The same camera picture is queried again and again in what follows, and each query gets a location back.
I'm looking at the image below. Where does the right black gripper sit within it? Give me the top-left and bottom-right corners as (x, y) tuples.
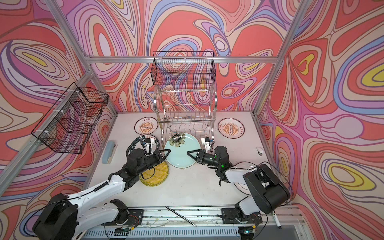
(187, 149), (221, 168)

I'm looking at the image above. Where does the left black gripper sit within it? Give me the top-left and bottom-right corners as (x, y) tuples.
(134, 150), (171, 177)

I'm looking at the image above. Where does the yellow woven pattern plate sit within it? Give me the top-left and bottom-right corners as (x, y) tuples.
(140, 162), (170, 187)

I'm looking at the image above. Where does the light green flower plate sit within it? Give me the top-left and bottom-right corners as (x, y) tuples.
(165, 133), (201, 169)

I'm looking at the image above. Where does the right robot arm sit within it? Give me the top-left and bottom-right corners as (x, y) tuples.
(187, 146), (291, 224)

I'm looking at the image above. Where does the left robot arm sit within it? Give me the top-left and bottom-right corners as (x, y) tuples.
(33, 149), (171, 240)

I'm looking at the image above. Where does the silver two-tier dish rack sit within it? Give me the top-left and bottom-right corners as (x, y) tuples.
(153, 85), (218, 148)

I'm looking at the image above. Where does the dark green rim plate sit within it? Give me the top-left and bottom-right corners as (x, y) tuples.
(126, 135), (160, 157)

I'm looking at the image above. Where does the orange sunburst plate left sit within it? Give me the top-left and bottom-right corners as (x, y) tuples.
(134, 117), (159, 135)

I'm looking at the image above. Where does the orange sunburst plate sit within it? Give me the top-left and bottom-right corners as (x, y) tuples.
(134, 117), (159, 135)
(218, 118), (245, 139)

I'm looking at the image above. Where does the orange sunburst plate right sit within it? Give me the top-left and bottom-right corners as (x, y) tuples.
(218, 118), (245, 139)

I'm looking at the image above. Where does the white black-rim plate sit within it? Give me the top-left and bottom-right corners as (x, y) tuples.
(234, 162), (257, 196)

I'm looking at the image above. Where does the light blue sponge block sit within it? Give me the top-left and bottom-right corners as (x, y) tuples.
(102, 141), (116, 164)

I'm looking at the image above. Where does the black thin rod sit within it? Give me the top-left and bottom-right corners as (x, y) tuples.
(165, 206), (197, 227)

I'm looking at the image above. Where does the small white clip object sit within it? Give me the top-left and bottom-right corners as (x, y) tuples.
(256, 147), (264, 156)

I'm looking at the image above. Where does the black marker pen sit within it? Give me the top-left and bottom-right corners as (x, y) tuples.
(272, 211), (282, 229)

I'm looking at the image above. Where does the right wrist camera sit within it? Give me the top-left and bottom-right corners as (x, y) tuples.
(201, 137), (212, 152)

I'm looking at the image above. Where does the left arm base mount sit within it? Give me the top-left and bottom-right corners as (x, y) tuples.
(102, 209), (144, 228)

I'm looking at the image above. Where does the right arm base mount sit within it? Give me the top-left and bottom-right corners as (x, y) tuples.
(218, 208), (263, 226)

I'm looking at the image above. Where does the black wire basket back wall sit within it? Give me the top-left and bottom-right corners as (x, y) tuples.
(151, 50), (216, 89)

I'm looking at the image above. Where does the black wire basket wall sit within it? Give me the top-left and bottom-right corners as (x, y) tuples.
(151, 50), (216, 89)
(31, 83), (109, 154)

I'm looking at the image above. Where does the black wire basket left wall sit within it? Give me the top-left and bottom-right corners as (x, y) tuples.
(31, 83), (109, 154)

